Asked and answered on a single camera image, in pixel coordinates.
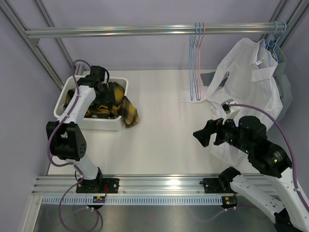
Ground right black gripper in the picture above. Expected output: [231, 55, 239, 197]
[193, 112, 252, 154]

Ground pink wire hanger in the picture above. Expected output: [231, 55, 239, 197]
[194, 23, 205, 101]

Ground light blue wire hanger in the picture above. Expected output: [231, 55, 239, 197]
[189, 24, 198, 102]
[191, 23, 202, 101]

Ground yellow black plaid shirt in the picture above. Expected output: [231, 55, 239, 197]
[63, 81, 140, 129]

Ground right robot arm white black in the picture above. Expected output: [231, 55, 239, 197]
[193, 116, 309, 232]

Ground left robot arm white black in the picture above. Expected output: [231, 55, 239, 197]
[46, 66, 110, 193]

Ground white shirt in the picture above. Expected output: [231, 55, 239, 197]
[180, 37, 283, 167]

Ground grey garment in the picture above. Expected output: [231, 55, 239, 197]
[200, 44, 294, 112]

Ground white plastic bin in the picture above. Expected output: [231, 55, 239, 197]
[54, 76, 128, 131]

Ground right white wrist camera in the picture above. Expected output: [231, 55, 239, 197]
[221, 99, 240, 124]

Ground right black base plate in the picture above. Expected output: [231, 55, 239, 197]
[199, 177, 238, 209]

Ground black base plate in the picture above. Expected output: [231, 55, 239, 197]
[76, 178, 119, 210]
[199, 177, 238, 209]

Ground white slotted cable duct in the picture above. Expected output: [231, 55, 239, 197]
[42, 195, 223, 205]

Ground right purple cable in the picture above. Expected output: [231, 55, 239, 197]
[193, 103, 309, 223]

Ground aluminium hanging rail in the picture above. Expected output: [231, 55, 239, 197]
[25, 22, 287, 39]

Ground right aluminium frame post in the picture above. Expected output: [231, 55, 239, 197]
[269, 0, 309, 48]

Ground aluminium frame post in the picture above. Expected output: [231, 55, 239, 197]
[0, 0, 73, 90]
[269, 0, 309, 48]

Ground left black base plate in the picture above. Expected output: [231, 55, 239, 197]
[76, 178, 119, 210]

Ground aluminium front rail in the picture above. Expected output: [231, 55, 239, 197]
[31, 175, 278, 196]

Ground left aluminium frame post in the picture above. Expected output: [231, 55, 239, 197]
[0, 0, 73, 90]

